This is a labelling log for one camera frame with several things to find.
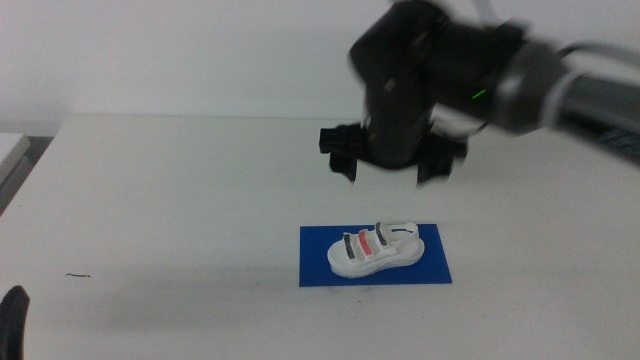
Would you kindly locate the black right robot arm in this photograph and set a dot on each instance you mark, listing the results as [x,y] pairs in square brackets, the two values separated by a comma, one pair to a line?
[500,70]

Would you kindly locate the blue rectangular mat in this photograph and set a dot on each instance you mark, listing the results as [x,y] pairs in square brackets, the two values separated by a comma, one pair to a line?
[315,260]

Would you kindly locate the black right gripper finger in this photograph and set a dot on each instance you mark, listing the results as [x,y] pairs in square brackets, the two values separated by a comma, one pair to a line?
[440,157]
[342,150]

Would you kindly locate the small dark thread scrap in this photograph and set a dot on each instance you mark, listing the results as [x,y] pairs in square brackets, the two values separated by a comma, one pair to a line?
[77,275]

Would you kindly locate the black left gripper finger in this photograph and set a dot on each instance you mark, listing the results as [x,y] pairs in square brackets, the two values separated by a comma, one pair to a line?
[12,325]

